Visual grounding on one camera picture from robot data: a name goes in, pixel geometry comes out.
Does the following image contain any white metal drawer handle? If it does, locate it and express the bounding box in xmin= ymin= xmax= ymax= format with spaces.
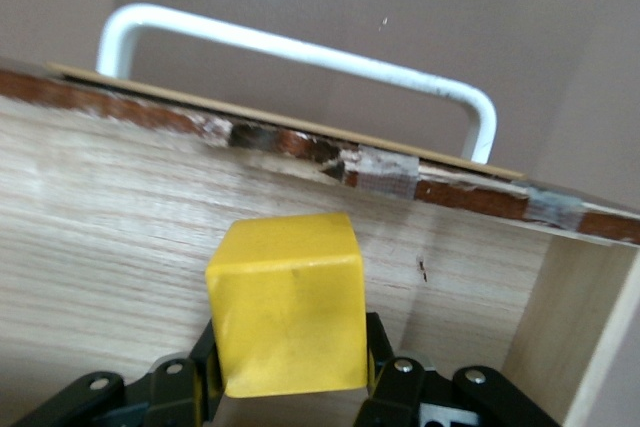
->
xmin=95 ymin=2 xmax=499 ymax=166

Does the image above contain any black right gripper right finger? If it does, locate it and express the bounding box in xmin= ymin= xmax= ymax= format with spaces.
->
xmin=352 ymin=312 xmax=556 ymax=427

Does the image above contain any clear adhesive tape strip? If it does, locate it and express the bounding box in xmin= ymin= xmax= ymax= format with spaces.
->
xmin=357 ymin=145 xmax=420 ymax=198
xmin=524 ymin=186 xmax=584 ymax=231

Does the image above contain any light wood drawer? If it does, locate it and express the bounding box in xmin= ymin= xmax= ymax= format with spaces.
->
xmin=0 ymin=56 xmax=640 ymax=427

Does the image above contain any yellow cube block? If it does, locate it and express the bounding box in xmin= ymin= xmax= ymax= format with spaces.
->
xmin=205 ymin=212 xmax=369 ymax=400

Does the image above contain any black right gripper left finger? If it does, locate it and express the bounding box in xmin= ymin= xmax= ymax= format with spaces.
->
xmin=9 ymin=319 xmax=222 ymax=427

